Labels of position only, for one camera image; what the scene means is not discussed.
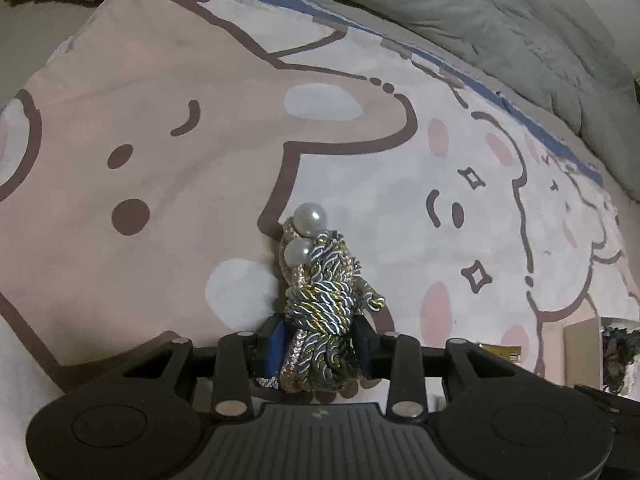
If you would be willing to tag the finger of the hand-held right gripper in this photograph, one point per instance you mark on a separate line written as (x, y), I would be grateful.
(607, 400)

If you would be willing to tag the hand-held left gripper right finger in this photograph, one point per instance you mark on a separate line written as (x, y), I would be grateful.
(361, 350)

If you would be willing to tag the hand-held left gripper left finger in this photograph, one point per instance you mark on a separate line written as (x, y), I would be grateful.
(275, 347)

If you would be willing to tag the white cardboard box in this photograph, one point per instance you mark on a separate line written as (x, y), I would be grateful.
(581, 352)

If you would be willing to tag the yellow small box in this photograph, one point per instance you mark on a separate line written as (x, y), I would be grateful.
(500, 352)

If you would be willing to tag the printed bear blanket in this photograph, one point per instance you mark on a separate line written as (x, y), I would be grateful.
(175, 160)

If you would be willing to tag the grey quilted duvet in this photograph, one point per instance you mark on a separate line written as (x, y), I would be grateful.
(475, 25)

